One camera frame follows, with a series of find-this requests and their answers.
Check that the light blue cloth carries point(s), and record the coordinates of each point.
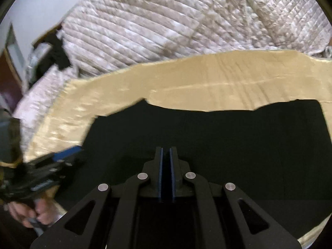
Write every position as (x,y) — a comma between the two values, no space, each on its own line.
(36,59)

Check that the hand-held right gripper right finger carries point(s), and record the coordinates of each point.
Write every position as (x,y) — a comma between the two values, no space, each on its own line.
(172,176)

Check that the black crumpled cloth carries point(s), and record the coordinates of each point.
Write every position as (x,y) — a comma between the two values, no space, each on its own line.
(57,54)

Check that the black pants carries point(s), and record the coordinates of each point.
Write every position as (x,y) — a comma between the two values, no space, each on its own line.
(233,147)

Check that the cream satin sheet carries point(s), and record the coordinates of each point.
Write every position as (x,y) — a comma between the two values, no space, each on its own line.
(207,83)

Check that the dark wooden door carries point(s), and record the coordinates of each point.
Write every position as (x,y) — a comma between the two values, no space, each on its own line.
(9,77)

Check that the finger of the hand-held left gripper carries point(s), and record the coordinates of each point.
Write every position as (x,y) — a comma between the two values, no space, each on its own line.
(66,154)

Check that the floral quilted blanket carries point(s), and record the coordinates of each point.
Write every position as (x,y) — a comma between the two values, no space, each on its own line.
(155,31)

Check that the person's left hand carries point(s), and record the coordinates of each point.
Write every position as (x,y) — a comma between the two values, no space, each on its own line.
(46,212)

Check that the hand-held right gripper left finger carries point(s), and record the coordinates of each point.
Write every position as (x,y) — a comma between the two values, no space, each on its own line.
(161,176)

